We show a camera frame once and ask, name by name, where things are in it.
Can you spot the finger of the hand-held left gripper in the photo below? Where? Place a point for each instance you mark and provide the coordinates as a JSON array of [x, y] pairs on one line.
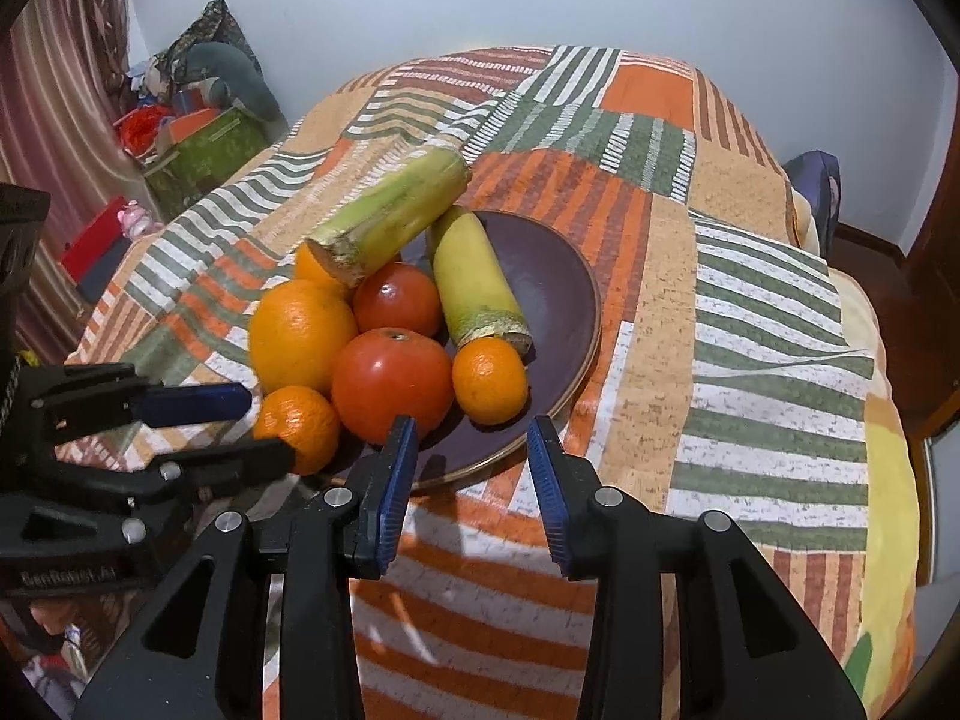
[[195, 403], [232, 461]]

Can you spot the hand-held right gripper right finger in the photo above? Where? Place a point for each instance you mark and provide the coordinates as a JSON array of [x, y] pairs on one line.
[[551, 502]]

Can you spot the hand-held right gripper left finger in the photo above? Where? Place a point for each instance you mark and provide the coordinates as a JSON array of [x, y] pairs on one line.
[[394, 499]]

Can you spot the small tangerine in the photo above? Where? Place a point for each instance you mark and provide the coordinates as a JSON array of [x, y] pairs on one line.
[[300, 424], [489, 381]]

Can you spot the red tomato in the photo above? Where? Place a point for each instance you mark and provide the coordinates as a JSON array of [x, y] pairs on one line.
[[397, 300], [390, 386]]

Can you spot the large orange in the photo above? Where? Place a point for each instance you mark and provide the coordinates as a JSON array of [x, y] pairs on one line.
[[311, 266], [300, 334]]

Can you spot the purple plate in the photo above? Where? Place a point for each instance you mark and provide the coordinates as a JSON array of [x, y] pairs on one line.
[[540, 277]]

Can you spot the yellow sugarcane piece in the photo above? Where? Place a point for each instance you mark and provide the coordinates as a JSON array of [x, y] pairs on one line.
[[472, 277]]

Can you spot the greenish sugarcane piece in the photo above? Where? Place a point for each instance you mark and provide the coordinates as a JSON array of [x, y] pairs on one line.
[[390, 202]]

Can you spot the red gift box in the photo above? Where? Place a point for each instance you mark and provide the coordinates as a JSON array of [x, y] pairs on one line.
[[94, 244]]

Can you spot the pink rabbit toy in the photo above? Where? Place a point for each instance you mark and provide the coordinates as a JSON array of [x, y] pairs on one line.
[[141, 219]]

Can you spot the green storage box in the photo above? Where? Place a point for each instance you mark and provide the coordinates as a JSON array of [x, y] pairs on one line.
[[210, 157]]

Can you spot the striped patchwork blanket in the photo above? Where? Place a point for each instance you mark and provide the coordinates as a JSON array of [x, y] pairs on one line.
[[750, 315]]

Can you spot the orange cardboard box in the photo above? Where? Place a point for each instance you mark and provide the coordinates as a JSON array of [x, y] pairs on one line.
[[191, 127]]

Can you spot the red plastic bag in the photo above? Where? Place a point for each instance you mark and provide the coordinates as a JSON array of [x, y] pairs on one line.
[[142, 131]]

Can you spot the yellow bedsheet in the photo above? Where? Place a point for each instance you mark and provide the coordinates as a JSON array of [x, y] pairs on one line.
[[892, 480]]

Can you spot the striped brown curtain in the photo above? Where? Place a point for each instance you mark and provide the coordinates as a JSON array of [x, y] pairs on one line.
[[52, 90]]

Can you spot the dark patterned cloth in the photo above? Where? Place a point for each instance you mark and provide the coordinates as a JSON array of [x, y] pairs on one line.
[[214, 26]]

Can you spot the dark blue bag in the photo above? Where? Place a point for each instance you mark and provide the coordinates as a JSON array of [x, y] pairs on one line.
[[814, 195]]

